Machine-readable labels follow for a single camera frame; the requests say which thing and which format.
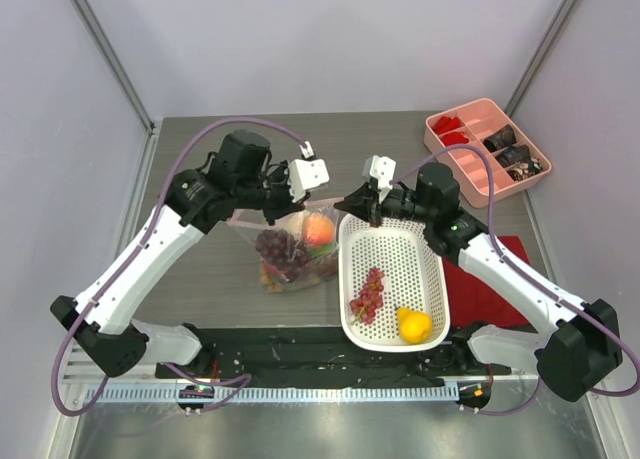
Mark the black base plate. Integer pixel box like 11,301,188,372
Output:
181,326,511,389

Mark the white cauliflower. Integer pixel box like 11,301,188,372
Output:
285,211,307,238

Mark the orange peach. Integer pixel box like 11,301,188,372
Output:
302,212,335,248

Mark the red cloth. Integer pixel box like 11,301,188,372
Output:
443,259,529,328

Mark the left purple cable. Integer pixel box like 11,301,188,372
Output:
50,117,314,418

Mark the pink divided tray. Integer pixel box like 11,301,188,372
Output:
424,98,552,208

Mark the dark patterned cup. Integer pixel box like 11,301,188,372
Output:
496,145,543,182
483,124,517,153

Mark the purple cable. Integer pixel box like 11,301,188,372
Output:
394,145,640,416
50,117,314,418

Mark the dark purple grape bunch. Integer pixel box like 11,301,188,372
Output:
254,229,312,283

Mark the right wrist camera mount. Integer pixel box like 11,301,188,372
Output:
363,155,396,203

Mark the red pieces upper compartment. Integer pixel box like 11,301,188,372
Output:
432,116,463,135

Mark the aluminium frame post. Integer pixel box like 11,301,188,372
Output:
70,0,155,132
504,0,582,117

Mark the right aluminium frame post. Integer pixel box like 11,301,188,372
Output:
504,0,582,117

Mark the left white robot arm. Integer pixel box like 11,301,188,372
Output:
51,130,329,378

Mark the left aluminium frame post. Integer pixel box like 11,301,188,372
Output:
70,0,155,132

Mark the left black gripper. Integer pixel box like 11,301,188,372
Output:
234,159,309,226

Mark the yellow lemon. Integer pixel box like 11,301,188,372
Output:
396,307,432,344

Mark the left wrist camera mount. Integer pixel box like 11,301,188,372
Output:
287,141,330,203

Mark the dark patterned cup lower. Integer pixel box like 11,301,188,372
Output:
496,145,543,182

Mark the white slotted cable duct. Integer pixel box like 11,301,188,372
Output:
98,382,459,404

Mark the clear pink-dotted zip bag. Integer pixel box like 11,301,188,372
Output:
227,198,340,293

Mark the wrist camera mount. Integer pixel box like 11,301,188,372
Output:
287,141,330,203
363,155,396,203

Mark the white perforated plastic basket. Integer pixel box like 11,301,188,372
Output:
338,214,451,353

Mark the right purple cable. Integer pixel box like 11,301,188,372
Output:
394,145,640,416

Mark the red grape bunch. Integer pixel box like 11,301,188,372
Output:
349,268,385,325

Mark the dark patterned cup upper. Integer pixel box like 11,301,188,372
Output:
483,124,517,153

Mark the yellow-brown longan bunch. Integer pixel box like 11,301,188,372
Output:
259,270,321,294

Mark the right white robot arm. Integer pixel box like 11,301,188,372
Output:
336,163,623,402

